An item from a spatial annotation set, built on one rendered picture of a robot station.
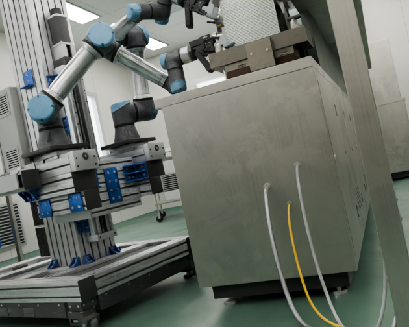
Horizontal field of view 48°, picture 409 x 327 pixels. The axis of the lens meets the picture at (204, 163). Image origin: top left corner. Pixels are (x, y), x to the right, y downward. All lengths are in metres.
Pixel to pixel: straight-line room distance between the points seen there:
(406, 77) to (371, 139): 6.40
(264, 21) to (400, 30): 5.71
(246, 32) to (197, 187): 0.72
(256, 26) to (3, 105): 1.44
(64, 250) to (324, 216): 1.40
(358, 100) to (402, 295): 0.49
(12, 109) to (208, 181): 1.27
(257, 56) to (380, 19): 5.97
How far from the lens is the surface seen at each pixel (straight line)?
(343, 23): 1.25
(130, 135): 2.56
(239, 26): 2.12
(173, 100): 1.91
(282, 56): 1.86
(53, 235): 2.61
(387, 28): 7.71
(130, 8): 2.29
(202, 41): 2.13
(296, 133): 1.75
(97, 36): 2.16
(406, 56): 7.64
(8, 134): 2.74
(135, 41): 2.67
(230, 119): 1.81
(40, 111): 2.12
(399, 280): 1.27
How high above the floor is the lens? 0.56
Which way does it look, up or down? 1 degrees up
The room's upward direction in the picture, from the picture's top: 12 degrees counter-clockwise
